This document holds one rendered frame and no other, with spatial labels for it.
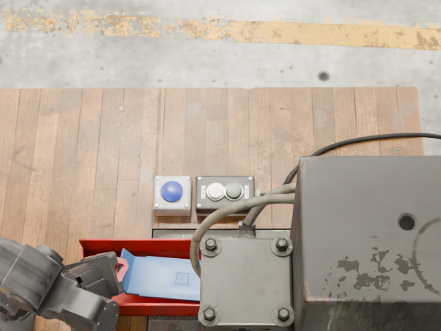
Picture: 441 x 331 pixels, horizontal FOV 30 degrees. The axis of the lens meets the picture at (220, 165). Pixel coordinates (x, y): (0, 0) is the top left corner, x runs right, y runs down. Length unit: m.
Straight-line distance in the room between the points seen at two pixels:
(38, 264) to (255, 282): 0.45
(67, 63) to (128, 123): 1.22
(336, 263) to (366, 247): 0.03
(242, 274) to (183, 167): 0.75
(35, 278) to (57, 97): 0.56
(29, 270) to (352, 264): 0.61
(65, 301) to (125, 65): 1.64
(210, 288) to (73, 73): 2.02
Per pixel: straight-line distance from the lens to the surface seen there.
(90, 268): 1.30
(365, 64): 2.75
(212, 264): 0.81
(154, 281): 1.39
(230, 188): 1.47
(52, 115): 1.63
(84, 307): 1.19
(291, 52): 2.75
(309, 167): 0.70
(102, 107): 1.62
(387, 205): 0.69
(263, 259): 0.81
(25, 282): 1.17
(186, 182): 1.49
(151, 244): 1.44
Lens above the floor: 2.27
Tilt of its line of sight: 63 degrees down
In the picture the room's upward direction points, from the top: 4 degrees counter-clockwise
